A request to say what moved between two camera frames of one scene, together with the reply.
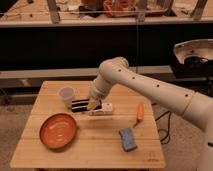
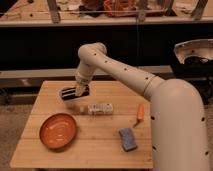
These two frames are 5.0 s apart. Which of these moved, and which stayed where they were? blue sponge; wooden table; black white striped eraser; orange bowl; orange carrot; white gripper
Moved: black white striped eraser; white gripper
Stayed: wooden table; orange bowl; orange carrot; blue sponge
